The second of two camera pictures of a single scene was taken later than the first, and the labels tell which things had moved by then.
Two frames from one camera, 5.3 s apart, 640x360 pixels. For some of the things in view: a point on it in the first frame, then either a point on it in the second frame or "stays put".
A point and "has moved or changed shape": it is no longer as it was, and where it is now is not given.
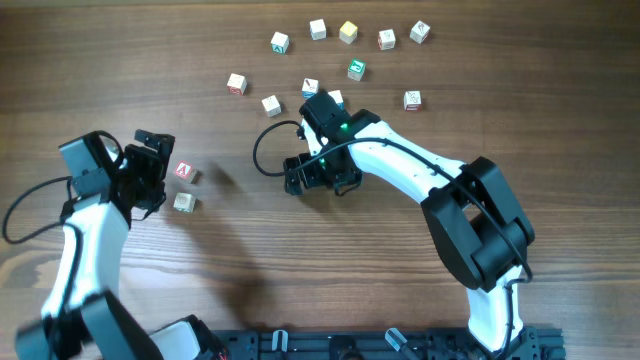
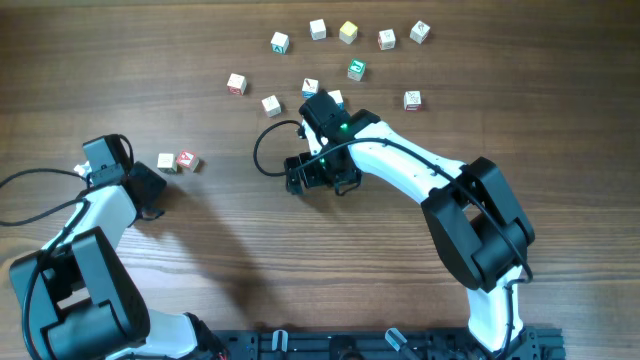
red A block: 185,171 -> 187,159
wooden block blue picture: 310,87 stays put
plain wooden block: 184,202 has moved or changed shape
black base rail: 536,343 stays put
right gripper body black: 320,171 stays put
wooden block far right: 419,32 stays put
